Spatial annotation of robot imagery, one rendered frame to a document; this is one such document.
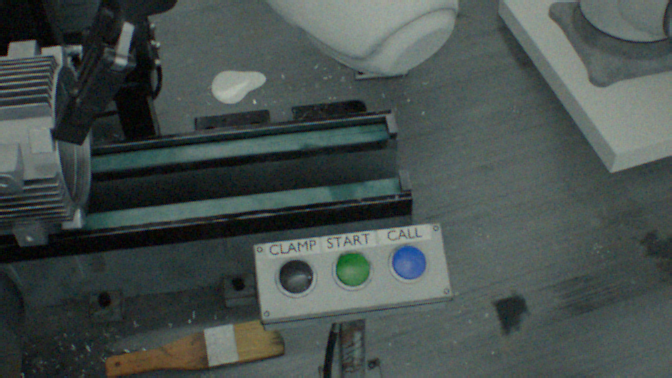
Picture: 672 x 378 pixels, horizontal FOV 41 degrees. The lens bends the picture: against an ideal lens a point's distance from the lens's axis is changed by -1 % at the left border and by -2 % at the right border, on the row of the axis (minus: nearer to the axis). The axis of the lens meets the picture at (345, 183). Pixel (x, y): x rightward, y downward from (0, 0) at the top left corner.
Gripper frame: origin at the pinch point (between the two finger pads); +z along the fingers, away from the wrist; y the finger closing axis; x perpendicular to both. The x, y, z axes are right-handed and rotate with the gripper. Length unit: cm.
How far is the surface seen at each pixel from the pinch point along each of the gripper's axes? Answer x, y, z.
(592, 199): 66, -5, -3
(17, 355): -1.5, 21.8, 9.4
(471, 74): 57, -31, 2
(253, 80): 29.6, -34.4, 17.8
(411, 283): 27.4, 21.1, -10.7
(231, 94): 26.6, -31.9, 19.5
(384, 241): 25.1, 17.3, -11.0
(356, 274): 22.8, 20.2, -9.2
